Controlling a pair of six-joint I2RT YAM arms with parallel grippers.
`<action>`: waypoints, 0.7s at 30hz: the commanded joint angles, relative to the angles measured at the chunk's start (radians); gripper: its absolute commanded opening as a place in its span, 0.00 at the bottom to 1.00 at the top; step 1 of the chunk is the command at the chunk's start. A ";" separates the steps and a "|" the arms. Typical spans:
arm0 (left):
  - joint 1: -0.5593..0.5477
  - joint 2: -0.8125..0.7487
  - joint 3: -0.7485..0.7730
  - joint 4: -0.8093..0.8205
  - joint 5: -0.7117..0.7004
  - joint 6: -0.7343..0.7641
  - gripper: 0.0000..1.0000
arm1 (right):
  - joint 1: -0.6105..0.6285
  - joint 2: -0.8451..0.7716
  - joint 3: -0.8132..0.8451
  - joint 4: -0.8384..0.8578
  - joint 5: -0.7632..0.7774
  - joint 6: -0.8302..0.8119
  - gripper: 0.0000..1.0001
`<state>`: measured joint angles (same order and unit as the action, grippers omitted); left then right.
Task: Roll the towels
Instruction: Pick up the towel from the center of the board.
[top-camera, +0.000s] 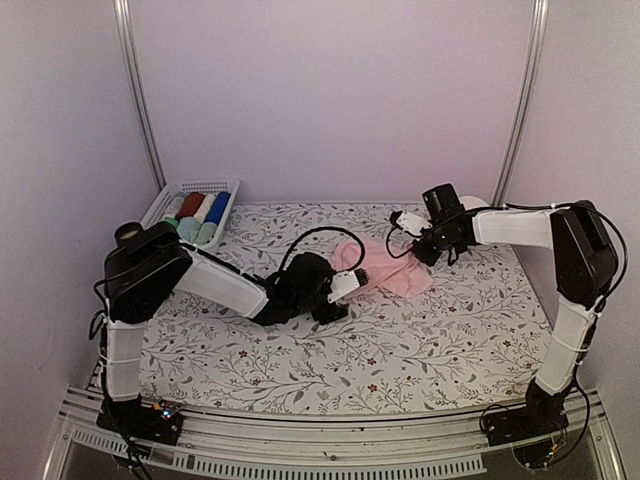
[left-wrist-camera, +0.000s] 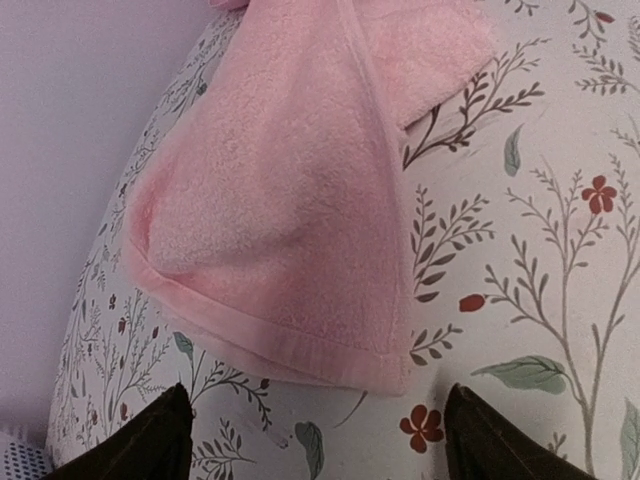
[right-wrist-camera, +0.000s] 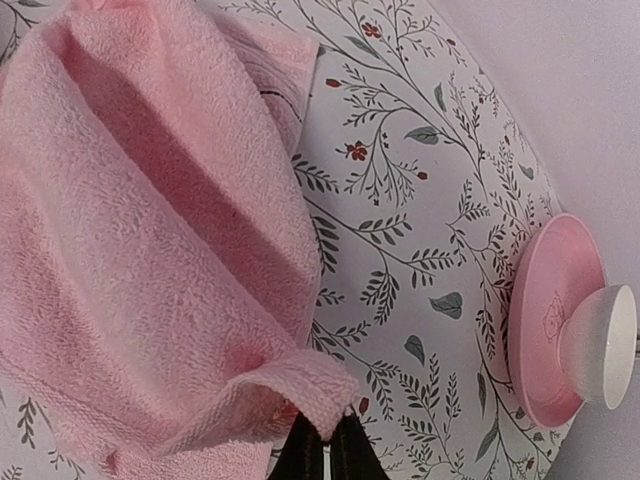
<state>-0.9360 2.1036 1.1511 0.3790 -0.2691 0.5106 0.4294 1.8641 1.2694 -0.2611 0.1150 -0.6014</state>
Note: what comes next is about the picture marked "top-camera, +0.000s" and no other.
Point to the white plastic basket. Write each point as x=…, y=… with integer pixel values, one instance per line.
x=213, y=185

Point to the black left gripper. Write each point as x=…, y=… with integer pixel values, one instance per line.
x=332, y=313

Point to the right aluminium frame post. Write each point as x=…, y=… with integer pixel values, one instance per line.
x=531, y=68

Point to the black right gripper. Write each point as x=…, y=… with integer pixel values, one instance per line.
x=428, y=256

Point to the white bowl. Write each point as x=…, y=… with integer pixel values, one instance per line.
x=472, y=202

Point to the white rolled towel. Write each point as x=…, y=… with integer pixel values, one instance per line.
x=204, y=207

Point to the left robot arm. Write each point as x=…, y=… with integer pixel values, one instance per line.
x=148, y=266

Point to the green towel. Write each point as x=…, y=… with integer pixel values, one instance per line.
x=171, y=221
x=206, y=233

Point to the green rolled towel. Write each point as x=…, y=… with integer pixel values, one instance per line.
x=171, y=221

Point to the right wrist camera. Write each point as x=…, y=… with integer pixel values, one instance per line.
x=409, y=223

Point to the left aluminium frame post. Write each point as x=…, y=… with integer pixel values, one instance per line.
x=124, y=25

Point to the pink towel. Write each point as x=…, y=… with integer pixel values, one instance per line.
x=404, y=277

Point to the light blue rolled towel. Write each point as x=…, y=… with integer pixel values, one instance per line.
x=188, y=228

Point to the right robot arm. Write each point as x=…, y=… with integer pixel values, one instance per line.
x=582, y=249

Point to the red rolled towel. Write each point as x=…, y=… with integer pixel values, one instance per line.
x=191, y=203

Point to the grey rolled towel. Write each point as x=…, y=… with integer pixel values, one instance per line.
x=174, y=207

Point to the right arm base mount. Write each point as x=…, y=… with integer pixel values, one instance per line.
x=503, y=425

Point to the black cylinder cup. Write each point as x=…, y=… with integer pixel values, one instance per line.
x=129, y=236

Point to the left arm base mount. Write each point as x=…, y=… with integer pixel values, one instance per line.
x=136, y=421

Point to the aluminium frame post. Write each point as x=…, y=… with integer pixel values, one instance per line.
x=531, y=68
x=124, y=25

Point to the front aluminium rail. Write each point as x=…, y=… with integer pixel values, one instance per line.
x=225, y=444

